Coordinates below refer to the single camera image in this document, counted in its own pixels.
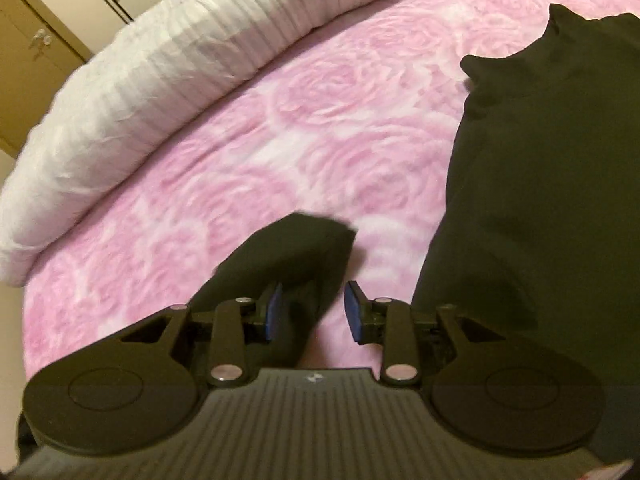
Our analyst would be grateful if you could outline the brown wooden door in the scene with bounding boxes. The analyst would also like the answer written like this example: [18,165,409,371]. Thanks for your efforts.
[0,0,95,157]

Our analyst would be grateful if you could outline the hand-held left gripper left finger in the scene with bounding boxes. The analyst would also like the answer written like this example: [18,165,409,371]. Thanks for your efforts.
[80,282,284,388]

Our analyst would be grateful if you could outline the dark grey garment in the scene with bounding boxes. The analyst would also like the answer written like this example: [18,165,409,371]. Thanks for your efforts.
[191,4,640,387]

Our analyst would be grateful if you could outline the white striped quilt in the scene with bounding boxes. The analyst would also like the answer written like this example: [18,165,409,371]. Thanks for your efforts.
[0,0,483,287]

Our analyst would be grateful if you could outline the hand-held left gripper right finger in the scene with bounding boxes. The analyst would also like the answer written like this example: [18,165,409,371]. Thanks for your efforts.
[345,280,546,388]

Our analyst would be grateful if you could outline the pink rose blanket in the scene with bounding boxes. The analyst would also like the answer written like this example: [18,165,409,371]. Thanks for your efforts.
[20,0,636,377]

